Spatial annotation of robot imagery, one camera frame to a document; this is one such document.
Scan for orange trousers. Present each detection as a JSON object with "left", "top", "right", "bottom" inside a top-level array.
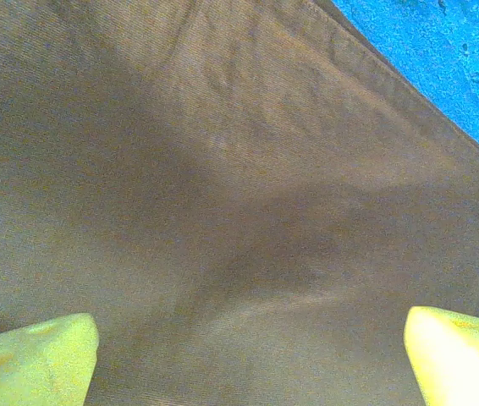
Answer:
[{"left": 0, "top": 0, "right": 479, "bottom": 406}]

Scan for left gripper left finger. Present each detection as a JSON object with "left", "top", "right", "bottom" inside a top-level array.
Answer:
[{"left": 0, "top": 312, "right": 100, "bottom": 406}]

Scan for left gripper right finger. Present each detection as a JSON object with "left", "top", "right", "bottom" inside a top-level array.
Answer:
[{"left": 404, "top": 306, "right": 479, "bottom": 406}]

